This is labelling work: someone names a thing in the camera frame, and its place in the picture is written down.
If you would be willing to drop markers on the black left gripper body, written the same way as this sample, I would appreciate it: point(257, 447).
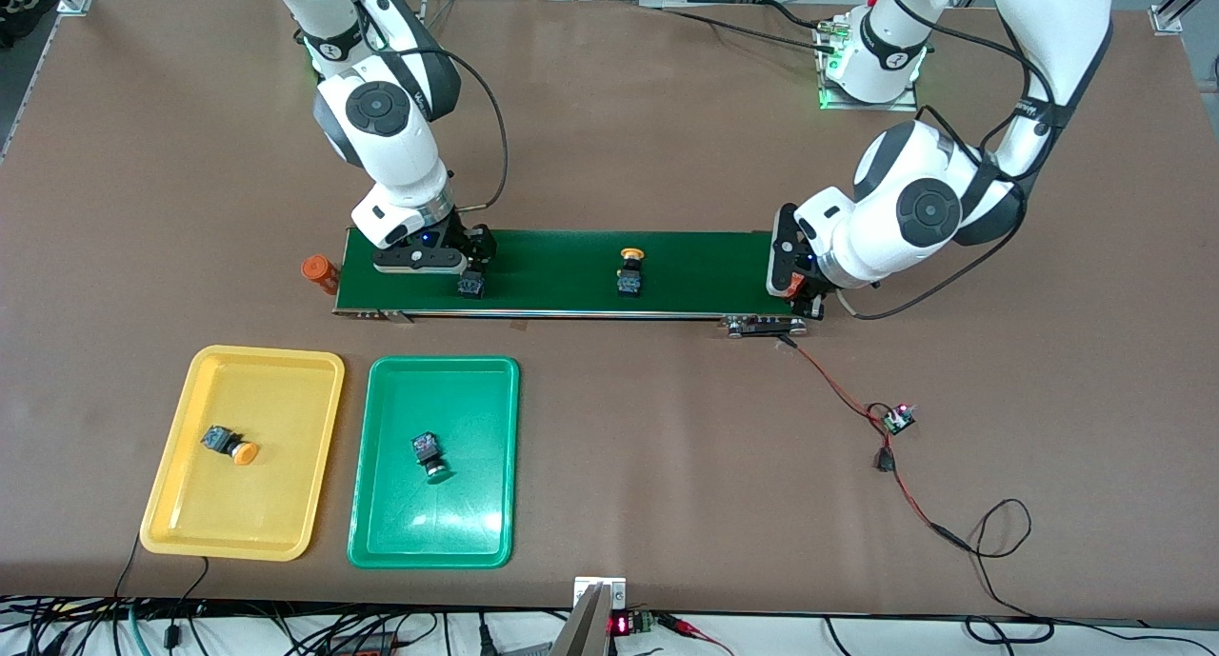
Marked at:
point(808, 292)

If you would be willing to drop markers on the orange 4680 battery cylinder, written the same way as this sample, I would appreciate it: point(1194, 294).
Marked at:
point(319, 273)
point(790, 283)

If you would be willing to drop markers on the green mushroom push button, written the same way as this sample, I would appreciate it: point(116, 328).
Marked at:
point(471, 285)
point(429, 451)

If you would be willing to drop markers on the yellow mushroom push button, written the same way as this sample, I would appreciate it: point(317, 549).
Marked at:
point(629, 283)
point(229, 444)

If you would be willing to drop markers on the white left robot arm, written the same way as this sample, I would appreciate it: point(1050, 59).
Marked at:
point(895, 218)

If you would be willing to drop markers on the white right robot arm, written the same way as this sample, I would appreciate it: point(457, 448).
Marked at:
point(390, 142)

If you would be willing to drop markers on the green conveyor belt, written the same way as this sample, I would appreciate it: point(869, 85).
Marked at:
point(590, 299)

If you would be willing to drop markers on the small motor controller board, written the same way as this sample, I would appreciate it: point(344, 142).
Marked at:
point(898, 420)

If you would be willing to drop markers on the small black inline connector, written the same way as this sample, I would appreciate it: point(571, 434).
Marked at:
point(886, 462)

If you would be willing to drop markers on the green plastic tray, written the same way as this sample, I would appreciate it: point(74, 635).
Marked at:
point(433, 523)

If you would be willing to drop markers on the red clip lead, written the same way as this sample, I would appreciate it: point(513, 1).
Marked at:
point(686, 626)

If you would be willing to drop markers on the yellow plastic tray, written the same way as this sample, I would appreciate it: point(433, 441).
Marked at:
point(243, 504)

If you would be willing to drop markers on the red LED display module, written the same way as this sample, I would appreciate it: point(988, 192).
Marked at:
point(621, 625)

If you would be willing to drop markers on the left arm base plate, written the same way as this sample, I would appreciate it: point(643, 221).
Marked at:
point(867, 106)

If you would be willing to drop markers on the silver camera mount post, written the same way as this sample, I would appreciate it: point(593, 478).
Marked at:
point(583, 627)

